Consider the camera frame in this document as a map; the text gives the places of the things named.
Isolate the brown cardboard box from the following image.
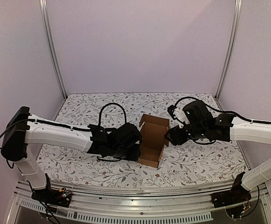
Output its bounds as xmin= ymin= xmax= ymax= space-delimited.
xmin=138 ymin=114 xmax=170 ymax=168

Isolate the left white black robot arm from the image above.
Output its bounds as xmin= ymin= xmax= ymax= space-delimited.
xmin=0 ymin=106 xmax=142 ymax=203

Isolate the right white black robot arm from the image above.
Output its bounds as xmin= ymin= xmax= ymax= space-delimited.
xmin=165 ymin=98 xmax=271 ymax=203

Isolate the floral patterned table mat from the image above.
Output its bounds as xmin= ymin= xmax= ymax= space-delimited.
xmin=31 ymin=92 xmax=250 ymax=188

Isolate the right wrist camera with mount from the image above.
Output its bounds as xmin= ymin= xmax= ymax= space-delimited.
xmin=167 ymin=105 xmax=189 ymax=128

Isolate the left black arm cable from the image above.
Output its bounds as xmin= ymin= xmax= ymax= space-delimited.
xmin=98 ymin=102 xmax=127 ymax=131

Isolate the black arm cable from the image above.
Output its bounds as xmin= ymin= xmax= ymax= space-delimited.
xmin=174 ymin=96 xmax=271 ymax=126
xmin=98 ymin=102 xmax=127 ymax=131

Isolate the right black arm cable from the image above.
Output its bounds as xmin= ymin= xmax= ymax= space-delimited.
xmin=174 ymin=96 xmax=271 ymax=126

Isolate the front aluminium rail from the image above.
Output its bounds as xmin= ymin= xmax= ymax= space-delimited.
xmin=4 ymin=182 xmax=271 ymax=224

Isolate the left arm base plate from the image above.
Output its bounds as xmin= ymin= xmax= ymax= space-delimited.
xmin=32 ymin=184 xmax=72 ymax=208

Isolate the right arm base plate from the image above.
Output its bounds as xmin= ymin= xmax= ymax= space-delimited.
xmin=211 ymin=189 xmax=251 ymax=208

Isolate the right aluminium frame post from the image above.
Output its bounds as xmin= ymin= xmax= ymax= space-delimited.
xmin=215 ymin=0 xmax=242 ymax=100

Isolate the aluminium frame post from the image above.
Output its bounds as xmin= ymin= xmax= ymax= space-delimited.
xmin=39 ymin=0 xmax=68 ymax=99
xmin=215 ymin=0 xmax=242 ymax=100

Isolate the left aluminium frame post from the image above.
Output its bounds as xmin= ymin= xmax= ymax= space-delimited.
xmin=39 ymin=0 xmax=68 ymax=99

